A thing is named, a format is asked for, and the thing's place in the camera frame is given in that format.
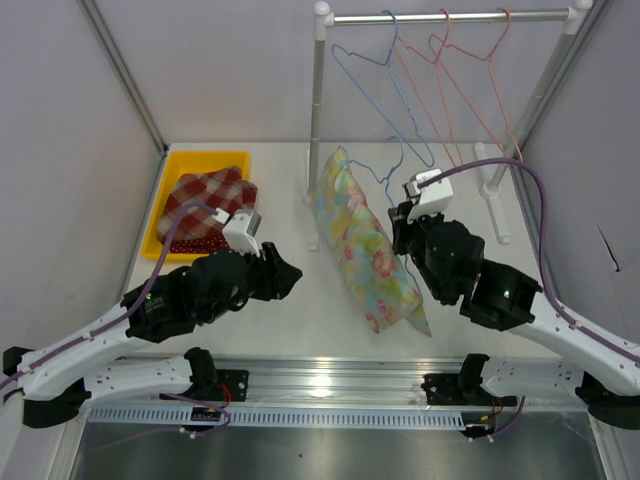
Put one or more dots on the aluminium mounting rail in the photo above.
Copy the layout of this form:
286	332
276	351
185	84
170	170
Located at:
325	385

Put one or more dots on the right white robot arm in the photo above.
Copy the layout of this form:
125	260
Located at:
595	368

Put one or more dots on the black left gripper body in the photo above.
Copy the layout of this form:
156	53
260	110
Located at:
253	286

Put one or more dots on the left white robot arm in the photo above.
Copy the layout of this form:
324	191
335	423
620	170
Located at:
59	382

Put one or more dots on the pastel floral skirt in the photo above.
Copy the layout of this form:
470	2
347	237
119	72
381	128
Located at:
372	272

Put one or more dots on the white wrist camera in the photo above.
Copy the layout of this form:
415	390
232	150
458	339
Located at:
240	230
429	200

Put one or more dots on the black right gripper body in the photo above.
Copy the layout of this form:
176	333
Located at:
411	237

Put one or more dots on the white slotted cable duct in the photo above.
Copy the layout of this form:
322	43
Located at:
247	416

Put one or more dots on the red polka dot cloth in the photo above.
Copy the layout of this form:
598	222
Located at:
202	246

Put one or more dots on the red plaid skirt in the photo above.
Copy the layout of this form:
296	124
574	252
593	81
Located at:
224	189

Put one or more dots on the blue wire hanger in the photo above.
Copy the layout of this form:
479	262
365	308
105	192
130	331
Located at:
375	78
385	181

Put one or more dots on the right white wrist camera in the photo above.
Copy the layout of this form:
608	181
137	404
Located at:
429	200

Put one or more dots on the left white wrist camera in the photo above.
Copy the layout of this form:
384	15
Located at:
240	230

